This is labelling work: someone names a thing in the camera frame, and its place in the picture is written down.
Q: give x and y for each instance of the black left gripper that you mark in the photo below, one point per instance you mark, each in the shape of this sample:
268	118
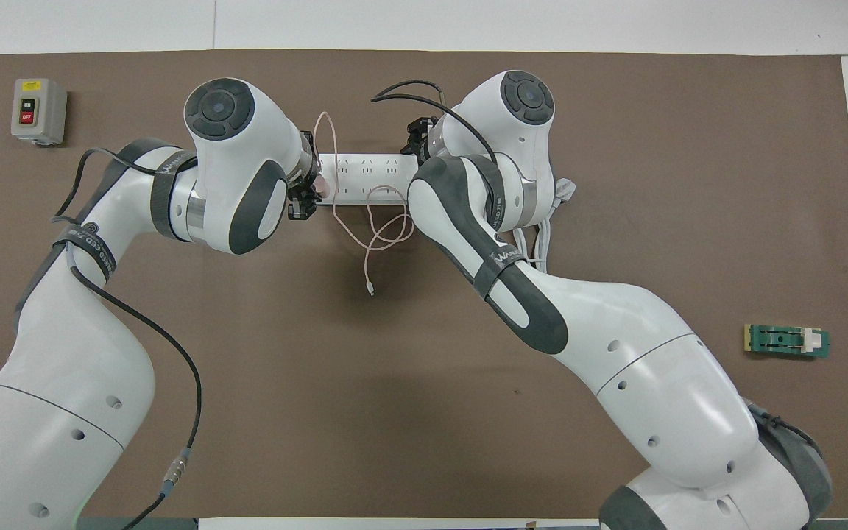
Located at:
300	202

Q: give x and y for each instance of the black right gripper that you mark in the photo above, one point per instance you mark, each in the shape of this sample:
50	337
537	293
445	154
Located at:
418	140

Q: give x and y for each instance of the pink charger adapter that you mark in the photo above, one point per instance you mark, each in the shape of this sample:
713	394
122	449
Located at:
324	190

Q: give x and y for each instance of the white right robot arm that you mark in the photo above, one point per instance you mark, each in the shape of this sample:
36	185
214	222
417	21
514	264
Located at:
615	338

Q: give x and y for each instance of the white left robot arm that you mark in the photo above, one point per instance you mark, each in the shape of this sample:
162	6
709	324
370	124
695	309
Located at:
63	353

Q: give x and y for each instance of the brown table mat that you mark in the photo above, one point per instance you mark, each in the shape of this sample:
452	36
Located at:
394	412

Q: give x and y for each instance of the grey push-button switch box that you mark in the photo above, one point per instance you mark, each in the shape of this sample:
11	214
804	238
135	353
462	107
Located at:
37	110

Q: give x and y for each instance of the green knife switch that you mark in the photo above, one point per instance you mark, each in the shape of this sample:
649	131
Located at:
785	341

